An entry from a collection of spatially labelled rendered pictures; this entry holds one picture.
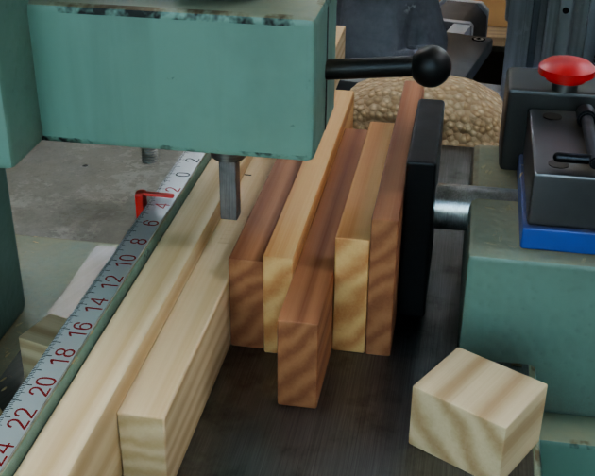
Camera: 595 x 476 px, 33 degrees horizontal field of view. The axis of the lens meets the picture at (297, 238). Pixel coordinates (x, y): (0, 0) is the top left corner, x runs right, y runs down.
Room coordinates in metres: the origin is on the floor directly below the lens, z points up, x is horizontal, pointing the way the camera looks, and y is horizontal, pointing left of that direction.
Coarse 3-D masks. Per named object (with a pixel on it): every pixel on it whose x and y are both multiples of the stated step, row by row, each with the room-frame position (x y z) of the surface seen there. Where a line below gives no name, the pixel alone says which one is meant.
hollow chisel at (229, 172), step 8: (224, 168) 0.47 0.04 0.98; (232, 168) 0.47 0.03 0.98; (224, 176) 0.47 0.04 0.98; (232, 176) 0.47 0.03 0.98; (224, 184) 0.47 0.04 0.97; (232, 184) 0.47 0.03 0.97; (224, 192) 0.47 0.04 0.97; (232, 192) 0.47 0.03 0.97; (224, 200) 0.47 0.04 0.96; (232, 200) 0.47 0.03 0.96; (240, 200) 0.47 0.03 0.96; (224, 208) 0.47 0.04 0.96; (232, 208) 0.47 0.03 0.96; (240, 208) 0.47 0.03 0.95; (224, 216) 0.47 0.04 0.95; (232, 216) 0.47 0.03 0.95
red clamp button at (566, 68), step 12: (552, 60) 0.51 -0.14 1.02; (564, 60) 0.51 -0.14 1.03; (576, 60) 0.51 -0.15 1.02; (588, 60) 0.51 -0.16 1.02; (540, 72) 0.51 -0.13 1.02; (552, 72) 0.50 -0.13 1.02; (564, 72) 0.50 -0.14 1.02; (576, 72) 0.50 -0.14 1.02; (588, 72) 0.50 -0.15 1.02; (564, 84) 0.50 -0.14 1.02; (576, 84) 0.50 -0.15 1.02
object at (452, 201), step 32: (416, 128) 0.49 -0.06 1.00; (416, 160) 0.45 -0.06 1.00; (416, 192) 0.44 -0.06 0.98; (448, 192) 0.48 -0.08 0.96; (480, 192) 0.48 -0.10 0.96; (512, 192) 0.48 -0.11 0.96; (416, 224) 0.44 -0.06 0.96; (448, 224) 0.47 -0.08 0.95; (416, 256) 0.44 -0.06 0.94; (416, 288) 0.44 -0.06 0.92
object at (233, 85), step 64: (64, 0) 0.45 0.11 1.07; (128, 0) 0.46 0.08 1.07; (192, 0) 0.46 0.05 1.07; (256, 0) 0.46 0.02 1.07; (320, 0) 0.46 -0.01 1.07; (64, 64) 0.45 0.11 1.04; (128, 64) 0.44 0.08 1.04; (192, 64) 0.44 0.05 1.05; (256, 64) 0.43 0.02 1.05; (320, 64) 0.44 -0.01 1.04; (64, 128) 0.45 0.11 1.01; (128, 128) 0.44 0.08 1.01; (192, 128) 0.44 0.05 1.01; (256, 128) 0.43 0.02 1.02; (320, 128) 0.45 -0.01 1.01
